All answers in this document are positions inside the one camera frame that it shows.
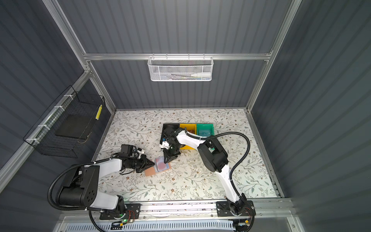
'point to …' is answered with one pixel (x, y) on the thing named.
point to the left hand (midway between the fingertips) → (155, 165)
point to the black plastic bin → (167, 128)
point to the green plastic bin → (205, 130)
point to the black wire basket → (68, 122)
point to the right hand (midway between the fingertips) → (167, 161)
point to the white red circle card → (160, 164)
